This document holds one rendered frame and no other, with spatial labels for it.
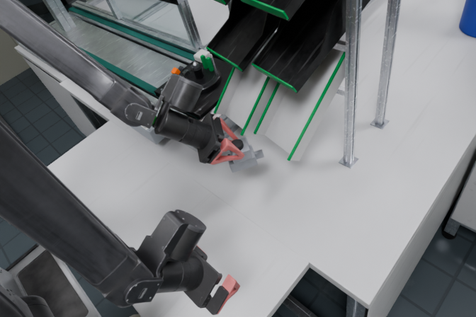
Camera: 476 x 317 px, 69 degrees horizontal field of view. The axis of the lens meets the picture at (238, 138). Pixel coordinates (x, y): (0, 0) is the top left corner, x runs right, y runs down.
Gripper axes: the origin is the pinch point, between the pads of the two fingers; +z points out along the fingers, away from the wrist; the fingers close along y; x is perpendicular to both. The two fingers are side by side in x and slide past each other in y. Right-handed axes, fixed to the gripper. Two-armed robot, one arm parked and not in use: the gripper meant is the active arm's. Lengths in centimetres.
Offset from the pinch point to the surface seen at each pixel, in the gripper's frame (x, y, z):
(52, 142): 173, 162, -16
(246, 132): 0.7, 8.9, 5.6
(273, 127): -4.3, 8.1, 10.5
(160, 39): 21, 82, -5
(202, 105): 11.0, 30.6, 2.0
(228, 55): -12.2, 17.3, -7.3
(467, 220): -3, 4, 117
